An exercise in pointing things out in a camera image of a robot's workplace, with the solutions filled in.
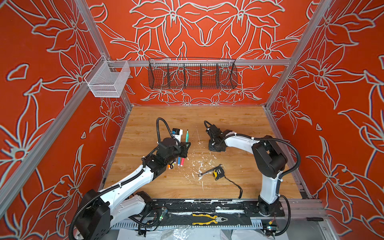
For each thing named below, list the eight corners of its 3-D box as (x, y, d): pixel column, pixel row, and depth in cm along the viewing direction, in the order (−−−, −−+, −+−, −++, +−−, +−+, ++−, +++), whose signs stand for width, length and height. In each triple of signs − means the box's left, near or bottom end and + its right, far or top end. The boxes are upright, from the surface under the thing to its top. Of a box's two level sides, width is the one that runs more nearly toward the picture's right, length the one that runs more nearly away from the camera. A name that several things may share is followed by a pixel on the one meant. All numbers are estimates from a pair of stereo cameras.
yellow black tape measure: (215, 180, 84) (216, 178, 81) (211, 172, 87) (211, 170, 84) (224, 176, 86) (226, 173, 83) (220, 168, 89) (221, 165, 86)
